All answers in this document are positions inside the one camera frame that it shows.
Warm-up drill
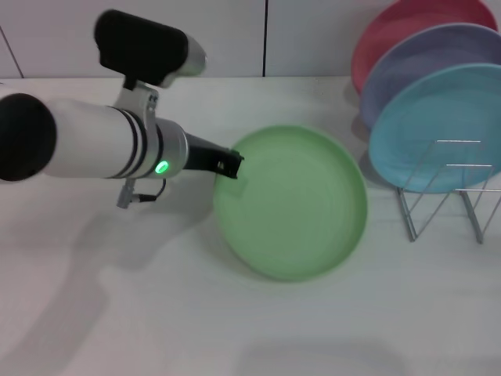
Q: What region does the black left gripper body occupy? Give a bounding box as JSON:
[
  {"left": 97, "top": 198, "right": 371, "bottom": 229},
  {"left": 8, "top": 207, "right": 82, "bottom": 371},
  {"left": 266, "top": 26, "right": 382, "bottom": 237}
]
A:
[{"left": 183, "top": 132, "right": 232, "bottom": 174}]

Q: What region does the green plastic plate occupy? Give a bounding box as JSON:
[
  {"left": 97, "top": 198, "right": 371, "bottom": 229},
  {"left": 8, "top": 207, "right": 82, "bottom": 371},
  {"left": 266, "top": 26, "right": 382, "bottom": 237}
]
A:
[{"left": 213, "top": 124, "right": 369, "bottom": 284}]

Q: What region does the blue plastic plate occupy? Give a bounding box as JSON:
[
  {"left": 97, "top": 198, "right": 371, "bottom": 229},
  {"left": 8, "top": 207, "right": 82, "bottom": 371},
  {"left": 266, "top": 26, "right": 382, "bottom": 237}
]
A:
[{"left": 367, "top": 62, "right": 501, "bottom": 195}]

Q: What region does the red plastic plate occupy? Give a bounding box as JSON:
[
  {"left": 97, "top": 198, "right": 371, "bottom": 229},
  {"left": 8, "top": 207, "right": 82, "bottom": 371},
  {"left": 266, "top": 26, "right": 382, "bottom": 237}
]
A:
[{"left": 350, "top": 0, "right": 499, "bottom": 96}]

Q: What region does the purple plastic plate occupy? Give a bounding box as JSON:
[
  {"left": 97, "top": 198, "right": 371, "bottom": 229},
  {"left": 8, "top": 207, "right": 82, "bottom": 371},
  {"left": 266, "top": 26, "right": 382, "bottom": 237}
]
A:
[{"left": 359, "top": 22, "right": 501, "bottom": 130}]

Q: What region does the grey connector with black cable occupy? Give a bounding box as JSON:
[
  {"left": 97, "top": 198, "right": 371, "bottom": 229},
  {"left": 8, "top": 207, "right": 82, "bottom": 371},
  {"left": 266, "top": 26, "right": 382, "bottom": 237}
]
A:
[{"left": 116, "top": 178, "right": 168, "bottom": 209}]

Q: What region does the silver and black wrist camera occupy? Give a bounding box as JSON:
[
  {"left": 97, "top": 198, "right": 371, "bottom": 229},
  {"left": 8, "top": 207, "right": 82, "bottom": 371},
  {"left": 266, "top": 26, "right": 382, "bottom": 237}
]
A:
[{"left": 93, "top": 9, "right": 208, "bottom": 91}]

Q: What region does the metal wire plate rack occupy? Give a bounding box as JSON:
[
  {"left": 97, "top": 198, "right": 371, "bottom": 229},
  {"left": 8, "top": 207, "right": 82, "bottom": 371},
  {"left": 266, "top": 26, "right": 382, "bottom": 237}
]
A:
[{"left": 396, "top": 139, "right": 501, "bottom": 244}]

